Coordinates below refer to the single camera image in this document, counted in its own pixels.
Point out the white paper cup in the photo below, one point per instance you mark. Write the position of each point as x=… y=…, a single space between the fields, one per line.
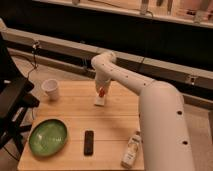
x=51 y=88

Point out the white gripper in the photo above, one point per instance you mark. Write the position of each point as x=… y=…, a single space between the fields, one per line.
x=102 y=82

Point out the white sponge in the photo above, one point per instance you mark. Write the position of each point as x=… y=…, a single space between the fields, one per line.
x=99 y=101

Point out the white plastic bottle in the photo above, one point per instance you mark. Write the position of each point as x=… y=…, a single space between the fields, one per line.
x=131 y=150

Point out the black chair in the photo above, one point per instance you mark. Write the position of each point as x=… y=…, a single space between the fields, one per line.
x=15 y=99

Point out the black remote control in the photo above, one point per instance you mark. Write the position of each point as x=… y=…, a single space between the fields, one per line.
x=88 y=142

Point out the red pepper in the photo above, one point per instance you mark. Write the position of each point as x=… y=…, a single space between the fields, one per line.
x=101 y=92

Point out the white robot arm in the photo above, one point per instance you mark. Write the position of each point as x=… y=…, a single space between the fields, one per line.
x=166 y=143

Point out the green bowl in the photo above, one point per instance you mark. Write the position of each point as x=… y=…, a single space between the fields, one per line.
x=48 y=138

